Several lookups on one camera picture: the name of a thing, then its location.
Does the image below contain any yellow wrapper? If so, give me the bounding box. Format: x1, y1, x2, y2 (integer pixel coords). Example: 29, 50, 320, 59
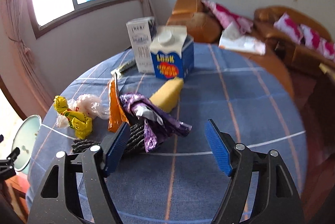
53, 96, 93, 139

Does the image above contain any purple foil wrapper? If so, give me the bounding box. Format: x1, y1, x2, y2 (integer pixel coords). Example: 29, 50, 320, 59
120, 93, 192, 153

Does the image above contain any black net roll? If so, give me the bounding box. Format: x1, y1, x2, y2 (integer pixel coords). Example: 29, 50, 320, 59
72, 122, 145, 157

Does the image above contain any yellow sponge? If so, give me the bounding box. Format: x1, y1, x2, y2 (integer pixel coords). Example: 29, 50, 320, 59
149, 77, 184, 113

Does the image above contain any orange snack sachet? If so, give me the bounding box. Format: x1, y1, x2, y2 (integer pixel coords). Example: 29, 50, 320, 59
108, 73, 129, 133

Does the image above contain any clear plastic bag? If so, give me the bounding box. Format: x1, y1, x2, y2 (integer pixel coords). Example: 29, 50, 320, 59
53, 94, 110, 128

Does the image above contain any blue plaid tablecloth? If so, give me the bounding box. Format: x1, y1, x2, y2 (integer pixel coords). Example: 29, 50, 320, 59
26, 44, 308, 223

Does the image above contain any left pink curtain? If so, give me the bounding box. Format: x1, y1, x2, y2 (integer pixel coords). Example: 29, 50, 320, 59
1, 0, 52, 112

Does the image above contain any brown leather sofa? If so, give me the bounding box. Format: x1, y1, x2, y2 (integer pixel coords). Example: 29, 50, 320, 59
254, 6, 334, 76

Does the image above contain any white tissue paper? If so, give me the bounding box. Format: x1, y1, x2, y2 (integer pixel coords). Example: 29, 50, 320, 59
219, 23, 266, 56

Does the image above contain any wooden coffee table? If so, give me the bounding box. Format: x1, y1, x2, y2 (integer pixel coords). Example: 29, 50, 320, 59
319, 63, 335, 79

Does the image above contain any blue Look milk carton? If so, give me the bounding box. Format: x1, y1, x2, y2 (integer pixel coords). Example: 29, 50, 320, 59
149, 25, 194, 80

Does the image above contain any orange leather armchair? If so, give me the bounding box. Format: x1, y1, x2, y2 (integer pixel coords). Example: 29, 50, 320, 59
166, 0, 223, 44

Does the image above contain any pink white pillow on armchair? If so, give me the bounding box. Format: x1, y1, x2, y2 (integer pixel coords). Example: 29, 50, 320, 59
202, 0, 253, 34

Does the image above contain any pink white sofa pillow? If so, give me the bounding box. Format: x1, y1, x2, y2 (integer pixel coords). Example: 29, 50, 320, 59
274, 13, 304, 45

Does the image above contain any green snack packet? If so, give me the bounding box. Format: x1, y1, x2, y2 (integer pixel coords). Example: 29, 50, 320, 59
111, 59, 136, 76

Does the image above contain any white milk carton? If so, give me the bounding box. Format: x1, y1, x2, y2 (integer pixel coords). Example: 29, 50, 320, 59
126, 16, 157, 74

